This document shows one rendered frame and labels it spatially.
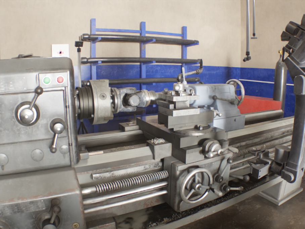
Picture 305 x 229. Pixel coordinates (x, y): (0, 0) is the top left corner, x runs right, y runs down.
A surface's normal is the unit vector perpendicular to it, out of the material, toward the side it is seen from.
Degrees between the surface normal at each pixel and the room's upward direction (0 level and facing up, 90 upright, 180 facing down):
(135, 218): 0
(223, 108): 66
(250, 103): 90
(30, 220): 90
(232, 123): 90
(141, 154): 36
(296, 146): 93
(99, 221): 0
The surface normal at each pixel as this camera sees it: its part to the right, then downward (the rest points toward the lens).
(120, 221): 0.00, -0.98
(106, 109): 0.45, 0.39
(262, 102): -0.68, 0.15
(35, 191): 0.25, -0.73
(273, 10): -0.89, 0.09
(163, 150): 0.46, 0.18
